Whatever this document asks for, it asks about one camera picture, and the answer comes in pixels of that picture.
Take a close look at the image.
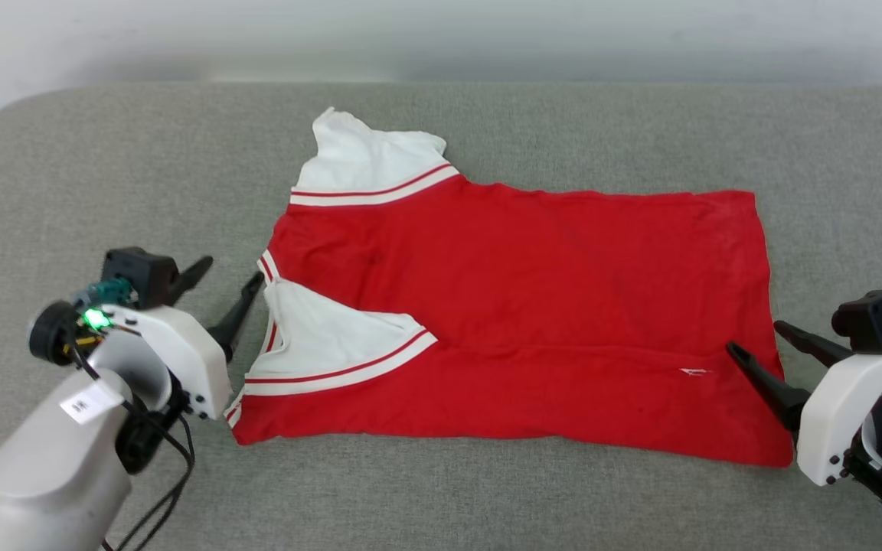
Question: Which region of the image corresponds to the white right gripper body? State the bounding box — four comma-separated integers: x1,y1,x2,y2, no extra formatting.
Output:
797,341,882,487

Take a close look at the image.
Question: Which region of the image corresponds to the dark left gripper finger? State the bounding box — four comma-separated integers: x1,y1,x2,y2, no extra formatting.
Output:
207,272,266,363
168,256,214,308

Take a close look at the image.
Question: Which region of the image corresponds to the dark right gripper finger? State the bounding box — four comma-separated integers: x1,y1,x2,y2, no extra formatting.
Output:
774,320,854,368
726,341,811,433

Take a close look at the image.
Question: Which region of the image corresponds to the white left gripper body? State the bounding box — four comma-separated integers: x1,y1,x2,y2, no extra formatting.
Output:
28,301,233,420

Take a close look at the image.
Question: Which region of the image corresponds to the red and white shirt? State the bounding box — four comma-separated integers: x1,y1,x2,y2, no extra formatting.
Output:
225,107,795,468

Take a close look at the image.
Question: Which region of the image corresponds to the white paper label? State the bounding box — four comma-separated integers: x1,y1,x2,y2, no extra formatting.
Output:
60,380,126,425

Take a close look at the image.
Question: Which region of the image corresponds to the grey fabric sofa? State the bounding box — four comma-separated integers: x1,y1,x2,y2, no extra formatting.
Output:
0,83,882,551

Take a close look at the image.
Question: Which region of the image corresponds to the thin black cable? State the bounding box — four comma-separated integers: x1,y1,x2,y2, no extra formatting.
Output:
66,344,197,551
100,459,185,551

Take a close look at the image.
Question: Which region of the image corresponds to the teal cable connector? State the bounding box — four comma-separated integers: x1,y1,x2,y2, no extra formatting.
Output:
73,279,137,308

